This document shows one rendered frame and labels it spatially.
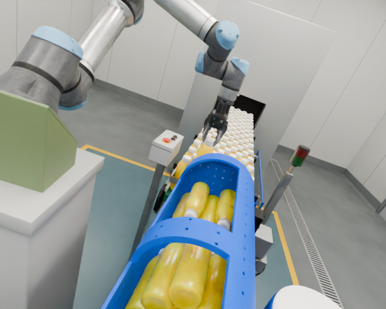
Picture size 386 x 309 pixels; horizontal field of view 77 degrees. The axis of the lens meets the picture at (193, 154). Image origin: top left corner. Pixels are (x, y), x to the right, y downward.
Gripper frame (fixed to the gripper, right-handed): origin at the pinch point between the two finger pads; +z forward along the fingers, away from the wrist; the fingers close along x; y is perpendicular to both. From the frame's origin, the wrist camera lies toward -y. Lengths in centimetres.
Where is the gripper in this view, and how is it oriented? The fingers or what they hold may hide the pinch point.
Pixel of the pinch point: (209, 141)
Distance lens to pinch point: 106.3
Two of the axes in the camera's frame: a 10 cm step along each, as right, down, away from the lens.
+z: -3.1, 8.5, 4.2
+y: -2.2, 3.6, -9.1
